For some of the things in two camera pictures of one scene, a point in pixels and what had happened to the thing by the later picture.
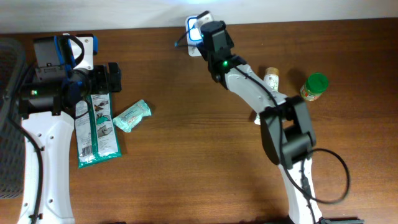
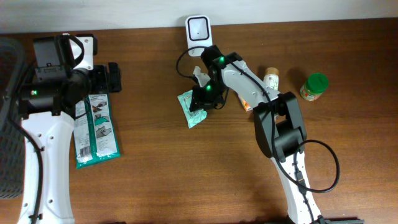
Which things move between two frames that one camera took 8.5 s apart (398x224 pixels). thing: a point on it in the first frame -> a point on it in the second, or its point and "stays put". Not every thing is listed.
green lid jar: [316, 84] stays put
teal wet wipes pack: [129, 118] -> [192, 117]
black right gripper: [203, 49] -> [199, 100]
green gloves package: [96, 134] stays put
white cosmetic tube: [272, 78] stays put
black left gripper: [102, 87] stays put
